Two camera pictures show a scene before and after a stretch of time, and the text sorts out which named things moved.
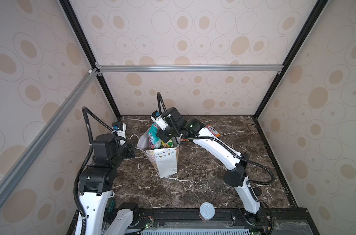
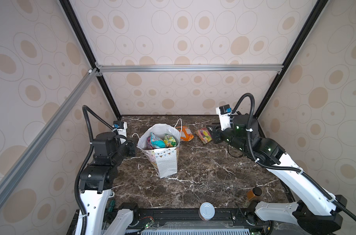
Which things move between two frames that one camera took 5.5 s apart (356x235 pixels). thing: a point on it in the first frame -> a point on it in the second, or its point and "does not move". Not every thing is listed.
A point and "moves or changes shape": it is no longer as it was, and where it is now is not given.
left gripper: (131, 149) does not move
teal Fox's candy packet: (154, 139) moves or changes shape
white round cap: (207, 211) does not move
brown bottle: (257, 191) does not move
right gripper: (160, 134) -> (215, 134)
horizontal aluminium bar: (278, 67) does not move
